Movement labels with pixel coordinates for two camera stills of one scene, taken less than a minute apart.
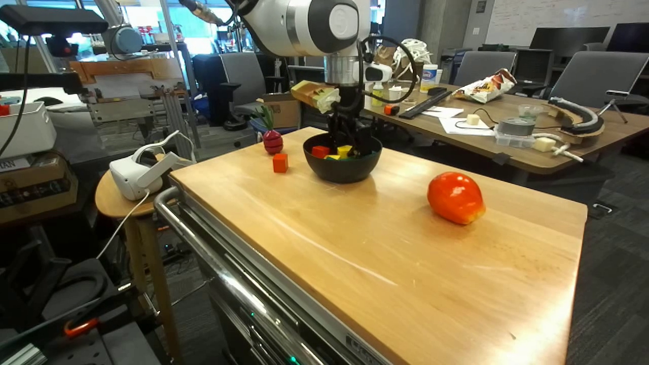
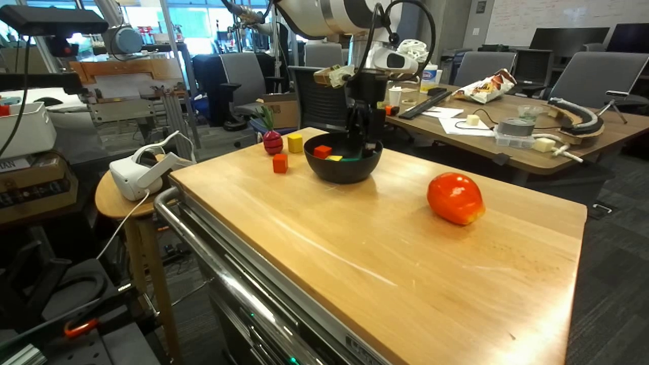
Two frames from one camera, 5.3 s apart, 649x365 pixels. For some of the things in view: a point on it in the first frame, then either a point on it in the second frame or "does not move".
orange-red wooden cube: x=280 y=162 does not move
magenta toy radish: x=272 y=142 does not move
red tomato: x=457 y=197 does not move
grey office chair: x=604 y=79 does not move
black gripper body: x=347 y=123 -> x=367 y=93
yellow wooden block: x=342 y=153 -> x=297 y=142
